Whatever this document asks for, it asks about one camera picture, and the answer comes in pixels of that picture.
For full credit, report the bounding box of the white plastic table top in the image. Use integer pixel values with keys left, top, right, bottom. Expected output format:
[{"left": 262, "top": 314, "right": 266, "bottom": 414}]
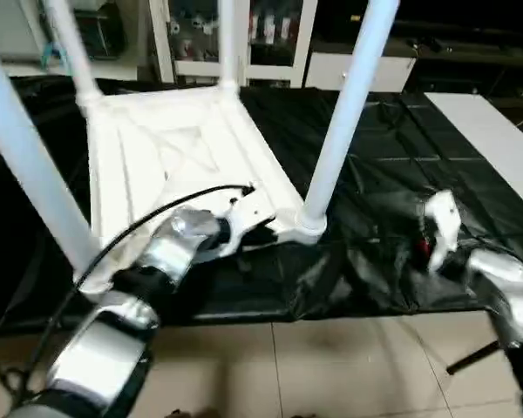
[{"left": 74, "top": 85, "right": 328, "bottom": 293}]

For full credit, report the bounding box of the white plastic table leg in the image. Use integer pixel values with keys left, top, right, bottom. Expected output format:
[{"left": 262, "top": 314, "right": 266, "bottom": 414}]
[
  {"left": 0, "top": 39, "right": 101, "bottom": 273},
  {"left": 296, "top": 0, "right": 400, "bottom": 241},
  {"left": 44, "top": 0, "right": 103, "bottom": 110},
  {"left": 216, "top": 0, "right": 239, "bottom": 93}
]

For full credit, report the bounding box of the black work mat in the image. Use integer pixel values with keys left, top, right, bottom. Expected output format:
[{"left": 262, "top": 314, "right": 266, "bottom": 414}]
[{"left": 0, "top": 77, "right": 523, "bottom": 330}]

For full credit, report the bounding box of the black stand leg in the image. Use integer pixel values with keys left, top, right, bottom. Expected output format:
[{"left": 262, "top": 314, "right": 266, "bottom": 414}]
[{"left": 445, "top": 341, "right": 503, "bottom": 375}]

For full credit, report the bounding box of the white flat panel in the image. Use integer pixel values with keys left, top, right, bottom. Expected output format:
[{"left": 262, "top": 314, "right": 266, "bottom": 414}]
[{"left": 425, "top": 92, "right": 523, "bottom": 219}]

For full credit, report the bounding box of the white drawer unit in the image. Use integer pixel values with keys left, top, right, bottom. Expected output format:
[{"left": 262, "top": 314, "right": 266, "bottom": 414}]
[{"left": 305, "top": 54, "right": 417, "bottom": 93}]

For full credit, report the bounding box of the white glass door cabinet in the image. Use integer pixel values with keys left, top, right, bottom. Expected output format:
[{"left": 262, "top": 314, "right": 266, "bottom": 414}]
[{"left": 150, "top": 0, "right": 319, "bottom": 88}]

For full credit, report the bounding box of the storage rack with items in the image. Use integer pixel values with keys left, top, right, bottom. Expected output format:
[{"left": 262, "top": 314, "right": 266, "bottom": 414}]
[{"left": 39, "top": 0, "right": 127, "bottom": 64}]

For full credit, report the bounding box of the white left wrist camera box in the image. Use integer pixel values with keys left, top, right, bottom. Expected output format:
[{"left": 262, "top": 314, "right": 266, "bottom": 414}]
[{"left": 218, "top": 190, "right": 276, "bottom": 253}]

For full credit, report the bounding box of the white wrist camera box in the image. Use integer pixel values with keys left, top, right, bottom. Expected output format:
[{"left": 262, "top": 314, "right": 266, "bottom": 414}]
[
  {"left": 416, "top": 192, "right": 463, "bottom": 275},
  {"left": 218, "top": 190, "right": 276, "bottom": 253}
]

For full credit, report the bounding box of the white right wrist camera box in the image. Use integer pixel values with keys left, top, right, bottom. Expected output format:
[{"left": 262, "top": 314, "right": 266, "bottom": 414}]
[{"left": 416, "top": 192, "right": 463, "bottom": 275}]

